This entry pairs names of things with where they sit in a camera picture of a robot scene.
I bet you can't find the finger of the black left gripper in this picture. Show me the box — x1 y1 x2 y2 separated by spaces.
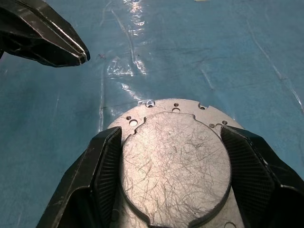
0 6 86 68
0 0 91 59

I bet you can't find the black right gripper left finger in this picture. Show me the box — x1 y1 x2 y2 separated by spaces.
35 126 152 228

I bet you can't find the round silver motor lid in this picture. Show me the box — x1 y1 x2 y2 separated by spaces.
108 98 246 228

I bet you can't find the blue plastic table cover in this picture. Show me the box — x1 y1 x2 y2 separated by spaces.
0 0 304 228

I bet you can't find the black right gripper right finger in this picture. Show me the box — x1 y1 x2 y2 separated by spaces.
219 125 304 228

